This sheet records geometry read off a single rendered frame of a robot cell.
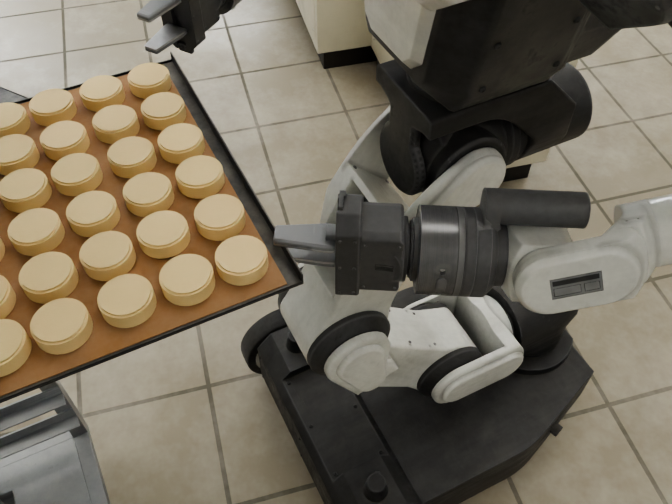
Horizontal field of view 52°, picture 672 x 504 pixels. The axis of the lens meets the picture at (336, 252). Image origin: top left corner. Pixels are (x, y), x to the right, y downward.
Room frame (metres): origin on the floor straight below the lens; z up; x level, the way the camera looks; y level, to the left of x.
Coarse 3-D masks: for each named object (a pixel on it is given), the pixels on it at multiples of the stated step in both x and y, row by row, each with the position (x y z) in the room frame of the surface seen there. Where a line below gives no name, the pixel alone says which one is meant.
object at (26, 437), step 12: (72, 408) 0.61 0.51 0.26; (48, 420) 0.59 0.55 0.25; (60, 420) 0.60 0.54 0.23; (72, 420) 0.60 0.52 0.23; (12, 432) 0.56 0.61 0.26; (24, 432) 0.57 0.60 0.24; (36, 432) 0.57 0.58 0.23; (48, 432) 0.57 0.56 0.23; (60, 432) 0.57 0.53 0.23; (0, 444) 0.55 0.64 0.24; (12, 444) 0.55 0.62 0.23; (24, 444) 0.55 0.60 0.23; (36, 444) 0.55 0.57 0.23; (0, 456) 0.53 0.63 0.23
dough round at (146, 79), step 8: (144, 64) 0.71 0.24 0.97; (152, 64) 0.71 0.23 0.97; (160, 64) 0.71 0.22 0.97; (136, 72) 0.70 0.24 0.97; (144, 72) 0.70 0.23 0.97; (152, 72) 0.70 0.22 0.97; (160, 72) 0.70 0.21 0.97; (168, 72) 0.70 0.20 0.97; (128, 80) 0.68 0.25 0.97; (136, 80) 0.68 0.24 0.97; (144, 80) 0.68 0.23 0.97; (152, 80) 0.68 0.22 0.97; (160, 80) 0.68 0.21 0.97; (168, 80) 0.69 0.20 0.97; (136, 88) 0.67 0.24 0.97; (144, 88) 0.67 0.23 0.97; (152, 88) 0.67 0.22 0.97; (160, 88) 0.68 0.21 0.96; (168, 88) 0.69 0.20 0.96; (144, 96) 0.67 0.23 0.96
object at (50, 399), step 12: (36, 396) 0.59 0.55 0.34; (48, 396) 0.60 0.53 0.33; (60, 396) 0.60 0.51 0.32; (0, 408) 0.57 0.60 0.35; (12, 408) 0.57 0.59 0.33; (24, 408) 0.58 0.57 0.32; (36, 408) 0.58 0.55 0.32; (48, 408) 0.58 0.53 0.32; (0, 420) 0.56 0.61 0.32; (12, 420) 0.56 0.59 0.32; (24, 420) 0.56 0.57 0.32
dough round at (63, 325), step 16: (48, 304) 0.35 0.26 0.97; (64, 304) 0.35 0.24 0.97; (80, 304) 0.35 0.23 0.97; (32, 320) 0.34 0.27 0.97; (48, 320) 0.34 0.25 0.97; (64, 320) 0.34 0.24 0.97; (80, 320) 0.34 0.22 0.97; (48, 336) 0.32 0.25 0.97; (64, 336) 0.32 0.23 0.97; (80, 336) 0.32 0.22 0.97; (48, 352) 0.31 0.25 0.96; (64, 352) 0.31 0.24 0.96
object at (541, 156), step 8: (376, 40) 2.01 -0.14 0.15; (376, 48) 2.00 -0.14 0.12; (376, 56) 2.01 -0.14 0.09; (384, 56) 1.92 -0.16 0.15; (576, 64) 1.49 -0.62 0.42; (544, 152) 1.49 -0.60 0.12; (520, 160) 1.47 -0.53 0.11; (528, 160) 1.48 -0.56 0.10; (536, 160) 1.48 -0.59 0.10; (544, 160) 1.49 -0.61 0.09; (512, 168) 1.50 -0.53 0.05; (520, 168) 1.50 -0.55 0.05; (528, 168) 1.51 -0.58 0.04; (512, 176) 1.50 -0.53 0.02; (520, 176) 1.50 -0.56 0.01
